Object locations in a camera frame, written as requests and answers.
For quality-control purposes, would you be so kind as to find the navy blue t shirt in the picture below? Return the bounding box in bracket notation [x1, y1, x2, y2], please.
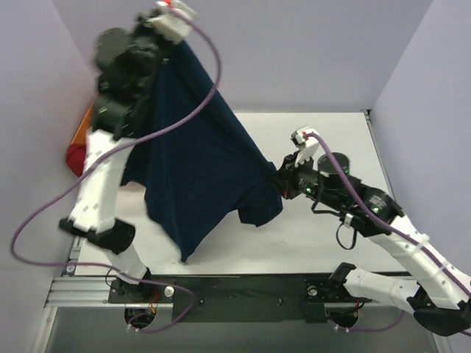
[122, 43, 283, 260]

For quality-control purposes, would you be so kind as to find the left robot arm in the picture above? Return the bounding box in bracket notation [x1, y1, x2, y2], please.
[59, 15, 173, 303]

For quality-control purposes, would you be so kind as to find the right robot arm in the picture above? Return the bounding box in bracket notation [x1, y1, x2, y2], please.
[270, 152, 470, 337]

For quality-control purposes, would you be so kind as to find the orange plastic laundry basket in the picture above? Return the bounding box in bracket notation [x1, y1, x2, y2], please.
[71, 106, 93, 145]

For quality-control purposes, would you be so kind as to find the red t shirt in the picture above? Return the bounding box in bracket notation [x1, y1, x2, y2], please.
[65, 143, 86, 177]

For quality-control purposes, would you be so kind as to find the black cable loop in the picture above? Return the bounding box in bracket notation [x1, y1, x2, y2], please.
[311, 205, 360, 251]

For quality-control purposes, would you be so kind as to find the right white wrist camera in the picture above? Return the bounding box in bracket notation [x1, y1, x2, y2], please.
[291, 126, 319, 167]

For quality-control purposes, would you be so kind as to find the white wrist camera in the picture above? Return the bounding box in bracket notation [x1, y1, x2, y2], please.
[291, 126, 319, 167]
[148, 1, 197, 44]

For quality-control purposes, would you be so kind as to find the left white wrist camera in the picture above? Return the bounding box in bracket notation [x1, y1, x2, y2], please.
[148, 1, 197, 44]

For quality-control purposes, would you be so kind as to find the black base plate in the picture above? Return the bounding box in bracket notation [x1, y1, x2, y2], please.
[106, 274, 373, 325]

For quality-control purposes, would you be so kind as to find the aluminium frame rail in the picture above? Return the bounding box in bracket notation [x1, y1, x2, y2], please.
[46, 274, 355, 309]

